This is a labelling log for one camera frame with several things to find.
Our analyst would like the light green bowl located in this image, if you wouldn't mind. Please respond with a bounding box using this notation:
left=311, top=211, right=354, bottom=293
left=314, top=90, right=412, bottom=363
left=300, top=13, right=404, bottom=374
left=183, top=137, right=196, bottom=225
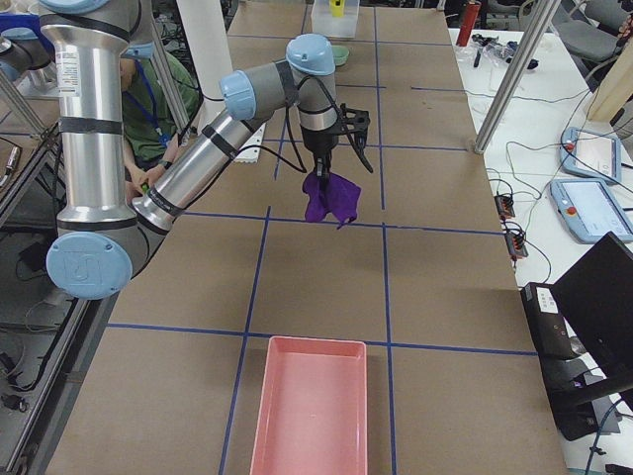
left=331, top=45, right=350, bottom=67

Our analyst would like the pink plastic bin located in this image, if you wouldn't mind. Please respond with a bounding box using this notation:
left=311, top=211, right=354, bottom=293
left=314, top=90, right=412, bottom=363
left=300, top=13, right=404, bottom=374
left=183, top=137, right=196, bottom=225
left=250, top=335, right=368, bottom=474

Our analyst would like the clear plastic bin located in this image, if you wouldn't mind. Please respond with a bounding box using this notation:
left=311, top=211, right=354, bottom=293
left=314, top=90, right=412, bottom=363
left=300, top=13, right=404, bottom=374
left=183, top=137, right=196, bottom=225
left=311, top=0, right=360, bottom=39

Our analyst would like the near teach pendant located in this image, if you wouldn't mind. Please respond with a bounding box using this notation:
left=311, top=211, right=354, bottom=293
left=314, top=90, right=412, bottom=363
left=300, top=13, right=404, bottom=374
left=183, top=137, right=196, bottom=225
left=549, top=178, right=632, bottom=243

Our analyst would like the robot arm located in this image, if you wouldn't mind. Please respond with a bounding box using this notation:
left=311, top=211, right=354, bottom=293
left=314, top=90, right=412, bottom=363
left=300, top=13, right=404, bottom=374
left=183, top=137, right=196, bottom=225
left=40, top=1, right=370, bottom=300

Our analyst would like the aluminium frame post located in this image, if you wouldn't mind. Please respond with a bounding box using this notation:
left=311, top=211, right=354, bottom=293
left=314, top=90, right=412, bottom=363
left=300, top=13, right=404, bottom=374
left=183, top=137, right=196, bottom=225
left=473, top=0, right=561, bottom=154

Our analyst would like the teach pendant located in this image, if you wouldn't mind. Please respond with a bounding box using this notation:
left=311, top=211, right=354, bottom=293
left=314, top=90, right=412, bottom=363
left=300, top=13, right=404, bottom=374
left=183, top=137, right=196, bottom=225
left=560, top=127, right=622, bottom=184
left=549, top=178, right=632, bottom=243

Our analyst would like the yellow plastic cup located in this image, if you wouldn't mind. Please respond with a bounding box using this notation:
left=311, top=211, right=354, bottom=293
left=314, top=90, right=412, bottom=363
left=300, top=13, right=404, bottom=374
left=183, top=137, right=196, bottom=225
left=328, top=0, right=345, bottom=18

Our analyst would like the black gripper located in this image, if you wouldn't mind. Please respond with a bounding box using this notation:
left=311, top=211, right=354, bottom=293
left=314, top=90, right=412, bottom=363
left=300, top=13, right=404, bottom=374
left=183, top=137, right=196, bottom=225
left=300, top=103, right=374, bottom=184

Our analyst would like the purple cloth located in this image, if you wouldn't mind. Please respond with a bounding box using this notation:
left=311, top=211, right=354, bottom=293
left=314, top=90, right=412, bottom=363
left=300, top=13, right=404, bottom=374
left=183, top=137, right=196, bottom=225
left=302, top=172, right=362, bottom=228

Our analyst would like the black power box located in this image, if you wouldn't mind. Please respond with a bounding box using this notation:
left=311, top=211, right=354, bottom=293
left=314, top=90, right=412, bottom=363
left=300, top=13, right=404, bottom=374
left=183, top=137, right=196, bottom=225
left=520, top=282, right=583, bottom=361

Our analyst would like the red cylinder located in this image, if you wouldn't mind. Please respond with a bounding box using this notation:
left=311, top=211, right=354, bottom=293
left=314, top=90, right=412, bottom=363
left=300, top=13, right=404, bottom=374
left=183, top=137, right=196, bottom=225
left=456, top=0, right=482, bottom=48

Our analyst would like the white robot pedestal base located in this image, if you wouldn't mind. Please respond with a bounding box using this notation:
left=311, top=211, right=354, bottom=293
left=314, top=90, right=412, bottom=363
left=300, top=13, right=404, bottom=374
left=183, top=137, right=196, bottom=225
left=175, top=0, right=267, bottom=165

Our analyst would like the black monitor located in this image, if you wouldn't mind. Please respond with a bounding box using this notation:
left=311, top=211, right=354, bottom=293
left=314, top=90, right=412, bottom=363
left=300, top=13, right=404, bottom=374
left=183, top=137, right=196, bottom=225
left=551, top=232, right=632, bottom=376

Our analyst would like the seated person green shirt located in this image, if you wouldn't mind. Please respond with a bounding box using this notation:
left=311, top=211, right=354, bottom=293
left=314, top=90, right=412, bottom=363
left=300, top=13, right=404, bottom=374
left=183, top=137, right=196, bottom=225
left=120, top=58, right=184, bottom=197

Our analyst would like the far teach pendant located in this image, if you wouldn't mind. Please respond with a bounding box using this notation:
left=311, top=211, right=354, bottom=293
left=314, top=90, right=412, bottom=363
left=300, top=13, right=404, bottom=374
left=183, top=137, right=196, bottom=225
left=560, top=127, right=622, bottom=184

